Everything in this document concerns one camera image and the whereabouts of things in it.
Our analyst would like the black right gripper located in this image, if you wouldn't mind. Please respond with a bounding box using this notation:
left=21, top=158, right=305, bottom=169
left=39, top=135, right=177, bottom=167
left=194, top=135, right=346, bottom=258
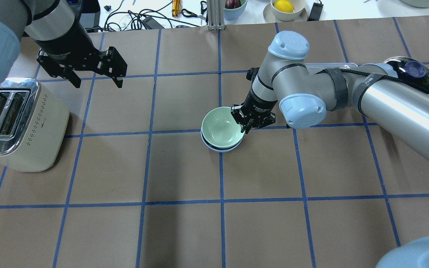
left=231, top=89, right=276, bottom=134

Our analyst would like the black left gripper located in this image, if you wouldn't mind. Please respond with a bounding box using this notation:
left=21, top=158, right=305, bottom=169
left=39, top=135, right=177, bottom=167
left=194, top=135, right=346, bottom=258
left=36, top=22, right=128, bottom=89

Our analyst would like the green bowl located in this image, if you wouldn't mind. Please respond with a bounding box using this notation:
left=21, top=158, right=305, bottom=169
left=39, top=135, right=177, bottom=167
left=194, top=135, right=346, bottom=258
left=200, top=106, right=245, bottom=148

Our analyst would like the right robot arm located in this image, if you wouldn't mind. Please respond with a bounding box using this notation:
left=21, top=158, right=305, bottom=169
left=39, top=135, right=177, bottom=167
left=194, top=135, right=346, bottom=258
left=220, top=29, right=429, bottom=268

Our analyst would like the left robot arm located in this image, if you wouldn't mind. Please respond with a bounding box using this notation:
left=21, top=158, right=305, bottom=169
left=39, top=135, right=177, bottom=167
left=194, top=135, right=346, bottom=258
left=0, top=0, right=127, bottom=88

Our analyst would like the white bowl with lemon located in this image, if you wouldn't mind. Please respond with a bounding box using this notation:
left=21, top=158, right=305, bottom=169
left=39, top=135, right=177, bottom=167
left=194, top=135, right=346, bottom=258
left=263, top=0, right=308, bottom=23

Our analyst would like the light blue bowl with fruit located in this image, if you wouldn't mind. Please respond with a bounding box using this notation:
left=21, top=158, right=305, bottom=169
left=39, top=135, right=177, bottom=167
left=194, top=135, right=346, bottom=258
left=223, top=0, right=247, bottom=20

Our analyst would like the black adapter near lemon bowl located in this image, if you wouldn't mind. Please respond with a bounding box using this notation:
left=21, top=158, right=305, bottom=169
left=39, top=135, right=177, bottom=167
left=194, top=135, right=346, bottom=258
left=307, top=1, right=324, bottom=21

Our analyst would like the black power adapter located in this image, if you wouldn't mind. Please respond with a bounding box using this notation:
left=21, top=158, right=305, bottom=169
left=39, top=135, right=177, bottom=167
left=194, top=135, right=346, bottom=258
left=79, top=0, right=101, bottom=29

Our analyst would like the clear plastic lidded container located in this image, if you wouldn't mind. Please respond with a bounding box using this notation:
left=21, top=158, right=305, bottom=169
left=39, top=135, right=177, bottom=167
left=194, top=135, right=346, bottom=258
left=304, top=63, right=358, bottom=74

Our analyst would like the cream toaster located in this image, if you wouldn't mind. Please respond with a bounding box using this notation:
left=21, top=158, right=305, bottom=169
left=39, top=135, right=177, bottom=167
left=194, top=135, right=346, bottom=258
left=0, top=77, right=70, bottom=172

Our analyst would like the brass cylinder tool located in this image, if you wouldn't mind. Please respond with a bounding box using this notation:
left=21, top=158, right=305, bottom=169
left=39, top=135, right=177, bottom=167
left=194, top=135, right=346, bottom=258
left=171, top=0, right=182, bottom=17

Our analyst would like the yellow lemon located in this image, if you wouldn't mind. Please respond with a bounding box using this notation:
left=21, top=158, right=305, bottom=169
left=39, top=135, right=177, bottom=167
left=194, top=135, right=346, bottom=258
left=273, top=0, right=295, bottom=13

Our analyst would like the dark blue saucepan with lid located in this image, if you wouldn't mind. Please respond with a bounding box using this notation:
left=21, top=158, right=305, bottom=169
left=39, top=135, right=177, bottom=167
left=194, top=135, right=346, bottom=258
left=383, top=56, right=429, bottom=90

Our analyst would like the aluminium frame post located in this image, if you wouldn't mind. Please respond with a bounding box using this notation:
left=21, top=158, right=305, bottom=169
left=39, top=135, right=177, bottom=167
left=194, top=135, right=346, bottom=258
left=206, top=0, right=225, bottom=31

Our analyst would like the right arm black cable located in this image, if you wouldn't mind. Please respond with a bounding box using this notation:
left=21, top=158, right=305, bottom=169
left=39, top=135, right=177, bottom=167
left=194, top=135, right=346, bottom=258
left=326, top=67, right=429, bottom=106

